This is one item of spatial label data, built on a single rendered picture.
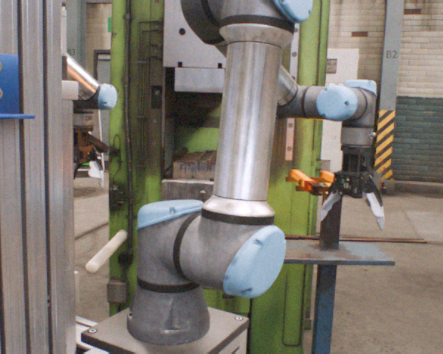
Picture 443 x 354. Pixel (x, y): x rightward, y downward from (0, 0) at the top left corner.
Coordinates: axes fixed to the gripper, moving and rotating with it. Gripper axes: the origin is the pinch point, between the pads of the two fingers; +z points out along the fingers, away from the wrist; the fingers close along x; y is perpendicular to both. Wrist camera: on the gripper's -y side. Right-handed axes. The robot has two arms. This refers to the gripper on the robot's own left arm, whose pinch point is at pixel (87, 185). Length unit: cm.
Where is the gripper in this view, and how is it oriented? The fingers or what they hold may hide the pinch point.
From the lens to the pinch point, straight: 167.6
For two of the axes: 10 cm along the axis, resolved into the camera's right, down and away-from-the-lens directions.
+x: 8.7, 1.0, -4.8
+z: -0.3, 9.9, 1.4
